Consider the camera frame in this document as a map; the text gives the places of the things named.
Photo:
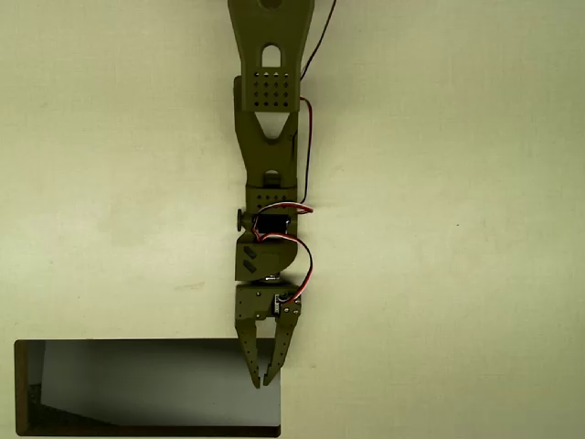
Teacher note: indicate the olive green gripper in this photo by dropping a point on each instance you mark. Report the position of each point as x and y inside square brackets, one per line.
[254, 305]

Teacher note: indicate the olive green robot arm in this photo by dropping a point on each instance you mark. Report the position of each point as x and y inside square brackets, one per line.
[269, 151]

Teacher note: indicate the rectangular box opening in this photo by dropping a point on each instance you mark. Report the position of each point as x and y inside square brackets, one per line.
[20, 388]

